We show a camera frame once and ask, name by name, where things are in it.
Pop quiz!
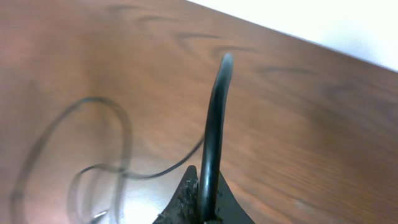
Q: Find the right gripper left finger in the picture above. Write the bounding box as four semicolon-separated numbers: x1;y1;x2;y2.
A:
153;166;199;224

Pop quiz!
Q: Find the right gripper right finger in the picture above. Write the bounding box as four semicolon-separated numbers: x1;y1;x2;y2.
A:
215;173;254;224

